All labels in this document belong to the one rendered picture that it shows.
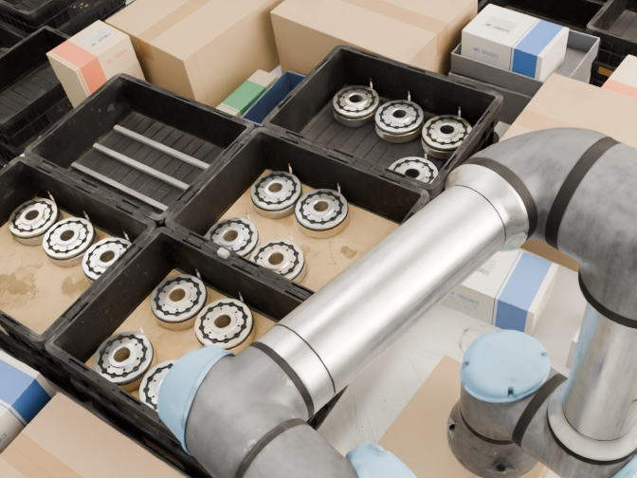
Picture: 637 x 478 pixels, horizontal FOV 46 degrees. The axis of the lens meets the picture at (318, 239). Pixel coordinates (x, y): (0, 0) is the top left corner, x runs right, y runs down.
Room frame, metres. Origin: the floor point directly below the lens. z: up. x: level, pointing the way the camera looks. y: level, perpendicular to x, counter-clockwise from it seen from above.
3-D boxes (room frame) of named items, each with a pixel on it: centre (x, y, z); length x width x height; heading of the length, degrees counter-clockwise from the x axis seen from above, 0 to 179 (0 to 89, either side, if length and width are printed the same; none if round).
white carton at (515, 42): (1.36, -0.52, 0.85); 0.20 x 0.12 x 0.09; 43
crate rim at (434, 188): (1.14, -0.17, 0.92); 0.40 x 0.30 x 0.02; 48
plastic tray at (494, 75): (1.35, -0.54, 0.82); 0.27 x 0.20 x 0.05; 46
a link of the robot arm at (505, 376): (0.49, -0.22, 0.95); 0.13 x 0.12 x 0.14; 36
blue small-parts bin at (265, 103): (1.41, 0.01, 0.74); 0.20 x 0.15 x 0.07; 139
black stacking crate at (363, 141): (1.14, -0.17, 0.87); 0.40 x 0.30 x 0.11; 48
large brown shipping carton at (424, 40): (1.55, -0.23, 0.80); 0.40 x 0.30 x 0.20; 43
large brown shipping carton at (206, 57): (1.71, 0.18, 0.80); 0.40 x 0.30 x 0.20; 131
